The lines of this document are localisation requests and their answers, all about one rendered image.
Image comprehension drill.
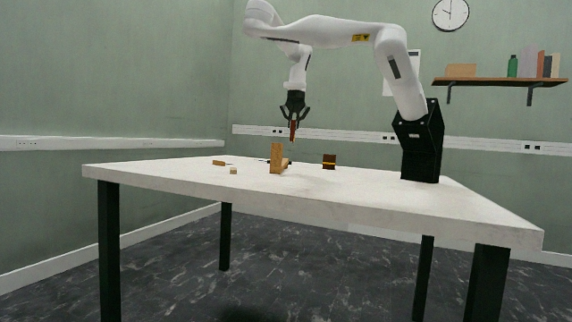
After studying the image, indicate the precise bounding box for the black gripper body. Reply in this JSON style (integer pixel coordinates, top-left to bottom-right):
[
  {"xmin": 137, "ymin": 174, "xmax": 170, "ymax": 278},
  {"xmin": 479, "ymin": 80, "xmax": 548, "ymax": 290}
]
[{"xmin": 285, "ymin": 89, "xmax": 305, "ymax": 113}]

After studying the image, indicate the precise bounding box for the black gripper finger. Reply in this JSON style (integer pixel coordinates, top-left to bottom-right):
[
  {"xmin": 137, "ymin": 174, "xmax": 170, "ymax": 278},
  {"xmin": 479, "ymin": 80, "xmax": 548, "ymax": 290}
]
[
  {"xmin": 295, "ymin": 103, "xmax": 310, "ymax": 131},
  {"xmin": 279, "ymin": 103, "xmax": 293, "ymax": 129}
]

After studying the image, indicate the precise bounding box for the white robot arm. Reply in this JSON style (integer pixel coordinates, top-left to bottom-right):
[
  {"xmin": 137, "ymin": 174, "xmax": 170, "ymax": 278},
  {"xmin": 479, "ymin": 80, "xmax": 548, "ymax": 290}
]
[{"xmin": 242, "ymin": 0, "xmax": 428, "ymax": 121}]

